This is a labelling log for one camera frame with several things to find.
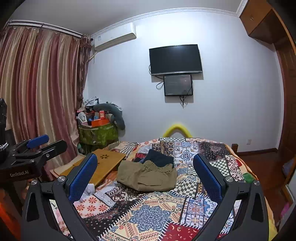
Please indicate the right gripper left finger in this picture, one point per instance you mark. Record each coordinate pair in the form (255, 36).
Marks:
(38, 220)

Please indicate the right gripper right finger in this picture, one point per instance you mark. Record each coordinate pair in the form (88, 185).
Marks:
(251, 220)

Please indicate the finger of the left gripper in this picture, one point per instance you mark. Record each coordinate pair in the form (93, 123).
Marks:
(38, 141)

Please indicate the olive khaki pants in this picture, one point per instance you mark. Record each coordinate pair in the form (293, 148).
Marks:
(147, 177)

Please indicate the grey white cloth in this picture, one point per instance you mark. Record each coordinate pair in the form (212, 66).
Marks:
(89, 190)

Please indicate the striped pink beige curtain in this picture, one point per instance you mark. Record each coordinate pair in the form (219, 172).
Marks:
(43, 75)

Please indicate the orange box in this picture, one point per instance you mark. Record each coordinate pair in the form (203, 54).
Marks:
(99, 119)

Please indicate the patchwork patterned bedspread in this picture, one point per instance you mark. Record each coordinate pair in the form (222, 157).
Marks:
(116, 212)

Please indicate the wooden lap desk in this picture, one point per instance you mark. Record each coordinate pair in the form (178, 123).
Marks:
(106, 162)

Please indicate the grey neck pillow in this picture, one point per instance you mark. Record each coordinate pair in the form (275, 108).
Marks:
(116, 114)

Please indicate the dark navy folded garment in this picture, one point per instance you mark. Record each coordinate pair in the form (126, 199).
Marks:
(157, 158)

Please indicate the yellow curved pillow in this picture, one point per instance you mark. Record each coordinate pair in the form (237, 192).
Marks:
(177, 128)

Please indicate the white air conditioner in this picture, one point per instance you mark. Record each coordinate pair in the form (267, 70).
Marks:
(115, 36)

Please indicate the brown wooden door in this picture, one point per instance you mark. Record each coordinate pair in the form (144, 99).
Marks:
(286, 58)

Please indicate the brown overhead cabinet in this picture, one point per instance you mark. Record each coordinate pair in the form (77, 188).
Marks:
(261, 22)

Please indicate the small black wall monitor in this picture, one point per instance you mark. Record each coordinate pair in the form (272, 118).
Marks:
(178, 85)

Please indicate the black wall television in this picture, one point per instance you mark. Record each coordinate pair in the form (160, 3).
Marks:
(175, 59)

